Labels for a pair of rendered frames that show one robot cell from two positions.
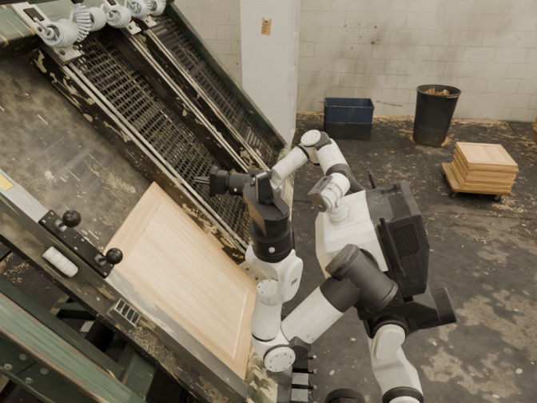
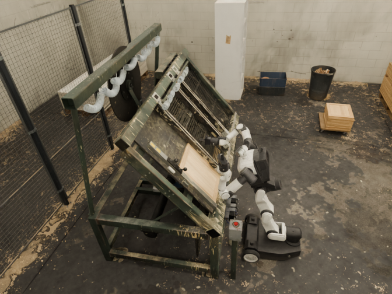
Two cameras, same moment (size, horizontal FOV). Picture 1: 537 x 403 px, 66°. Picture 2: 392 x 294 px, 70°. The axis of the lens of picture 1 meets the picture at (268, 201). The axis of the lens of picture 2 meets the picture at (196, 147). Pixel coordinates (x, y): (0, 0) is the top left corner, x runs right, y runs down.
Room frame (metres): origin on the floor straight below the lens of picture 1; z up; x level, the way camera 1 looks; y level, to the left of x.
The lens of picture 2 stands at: (-1.16, -0.05, 3.10)
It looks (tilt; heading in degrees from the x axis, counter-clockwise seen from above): 37 degrees down; 8
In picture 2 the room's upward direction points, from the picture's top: 4 degrees counter-clockwise
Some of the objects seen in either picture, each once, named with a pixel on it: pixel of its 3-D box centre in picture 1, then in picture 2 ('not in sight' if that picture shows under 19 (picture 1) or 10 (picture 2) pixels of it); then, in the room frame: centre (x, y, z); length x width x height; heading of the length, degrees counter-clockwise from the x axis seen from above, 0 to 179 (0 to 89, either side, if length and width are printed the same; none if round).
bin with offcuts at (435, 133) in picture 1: (433, 115); (320, 83); (5.01, -2.04, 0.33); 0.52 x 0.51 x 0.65; 171
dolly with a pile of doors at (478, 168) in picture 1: (475, 169); (334, 118); (3.71, -2.03, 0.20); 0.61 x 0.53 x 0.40; 171
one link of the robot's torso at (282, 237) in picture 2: not in sight; (276, 230); (0.98, -0.63, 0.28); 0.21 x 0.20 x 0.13; 85
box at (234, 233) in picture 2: not in sight; (235, 230); (0.53, -0.13, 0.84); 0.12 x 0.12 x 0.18; 85
